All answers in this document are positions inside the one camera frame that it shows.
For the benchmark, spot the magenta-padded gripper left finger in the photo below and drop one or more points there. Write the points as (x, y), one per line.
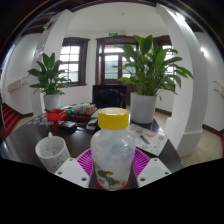
(74, 171)

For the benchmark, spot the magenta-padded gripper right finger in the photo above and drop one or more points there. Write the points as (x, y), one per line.
(151, 171)

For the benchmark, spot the clear bottle with yellow cap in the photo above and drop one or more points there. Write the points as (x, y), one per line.
(113, 151)

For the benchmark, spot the white speckled mug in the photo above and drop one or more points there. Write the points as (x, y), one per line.
(51, 151)

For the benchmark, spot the printed paper sheet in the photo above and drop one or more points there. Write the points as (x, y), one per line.
(150, 138)

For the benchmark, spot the black device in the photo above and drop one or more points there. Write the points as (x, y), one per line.
(66, 126)

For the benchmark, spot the red plastic box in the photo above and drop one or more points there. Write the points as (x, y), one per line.
(56, 115)

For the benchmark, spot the box of small cards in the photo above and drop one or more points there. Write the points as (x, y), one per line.
(81, 111)

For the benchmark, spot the green notebook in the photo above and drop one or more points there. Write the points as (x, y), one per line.
(94, 114)

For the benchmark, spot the colourful sticker sheet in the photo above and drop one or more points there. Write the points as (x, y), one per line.
(38, 120)

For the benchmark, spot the black chair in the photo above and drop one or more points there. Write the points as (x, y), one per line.
(109, 96)

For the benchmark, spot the red sofa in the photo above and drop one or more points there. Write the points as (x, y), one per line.
(10, 118)

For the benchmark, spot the small potted green plant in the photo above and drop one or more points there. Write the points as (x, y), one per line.
(49, 76)

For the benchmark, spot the large potted green plant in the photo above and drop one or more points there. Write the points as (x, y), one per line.
(150, 70)

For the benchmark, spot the dark-framed window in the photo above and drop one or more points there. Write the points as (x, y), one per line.
(168, 46)
(70, 61)

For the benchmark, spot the dark wooden double door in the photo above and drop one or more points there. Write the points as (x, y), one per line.
(111, 63)

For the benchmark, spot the green exit sign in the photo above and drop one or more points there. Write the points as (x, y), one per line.
(112, 34)

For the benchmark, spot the white wall unit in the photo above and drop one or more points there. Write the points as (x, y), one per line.
(219, 88)
(16, 84)

